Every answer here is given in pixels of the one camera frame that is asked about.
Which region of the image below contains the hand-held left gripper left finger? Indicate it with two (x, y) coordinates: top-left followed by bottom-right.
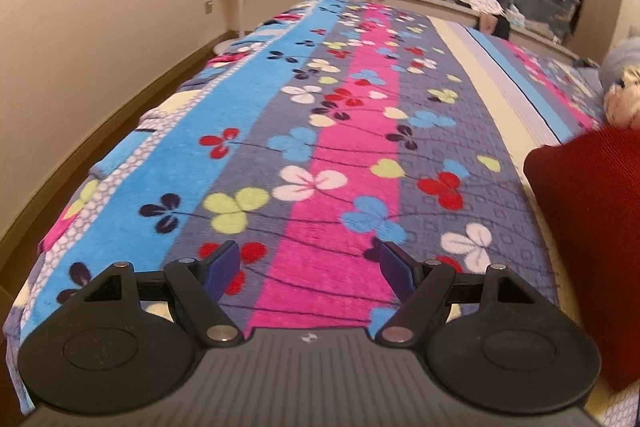
(75, 241), (246, 349)

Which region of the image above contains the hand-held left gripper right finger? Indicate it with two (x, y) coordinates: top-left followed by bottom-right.
(375, 241), (545, 349)

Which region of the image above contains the red knitted sweater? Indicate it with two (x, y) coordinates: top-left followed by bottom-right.
(524, 127), (640, 393)

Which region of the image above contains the floral striped blanket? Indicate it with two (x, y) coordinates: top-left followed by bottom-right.
(2, 0), (608, 413)

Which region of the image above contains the dark bag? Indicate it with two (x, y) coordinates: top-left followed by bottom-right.
(479, 12), (511, 38)

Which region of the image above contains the cream star-print quilt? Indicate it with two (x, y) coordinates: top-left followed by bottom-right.
(602, 67), (640, 130)

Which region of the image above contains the grey pillow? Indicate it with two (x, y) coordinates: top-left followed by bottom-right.
(599, 38), (640, 88)

